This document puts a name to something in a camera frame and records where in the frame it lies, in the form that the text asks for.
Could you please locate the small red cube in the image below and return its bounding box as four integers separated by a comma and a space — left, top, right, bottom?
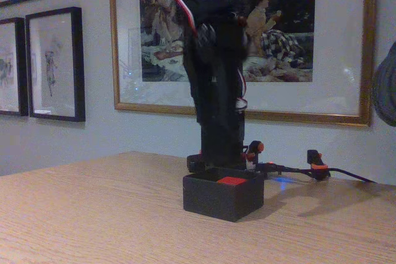
216, 176, 248, 185

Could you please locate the black square box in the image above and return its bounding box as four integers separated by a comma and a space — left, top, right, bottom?
182, 167, 265, 223

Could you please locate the black orange table clamp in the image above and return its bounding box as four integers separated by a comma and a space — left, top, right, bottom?
241, 140, 265, 171
306, 149, 331, 181

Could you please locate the gold framed picnic painting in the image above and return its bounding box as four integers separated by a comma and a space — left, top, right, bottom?
108, 0, 379, 128

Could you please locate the black framed figure drawing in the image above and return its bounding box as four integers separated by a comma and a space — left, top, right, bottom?
25, 6, 86, 122

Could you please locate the grey clothed person body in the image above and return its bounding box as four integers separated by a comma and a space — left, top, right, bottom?
372, 41, 396, 127

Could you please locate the black framed sketch drawing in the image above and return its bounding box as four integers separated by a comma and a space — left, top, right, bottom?
0, 17, 29, 117

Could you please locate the red white servo cable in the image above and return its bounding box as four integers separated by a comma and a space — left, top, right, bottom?
162, 0, 249, 114

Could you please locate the black power cable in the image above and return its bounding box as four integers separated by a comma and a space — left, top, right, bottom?
262, 161, 377, 184

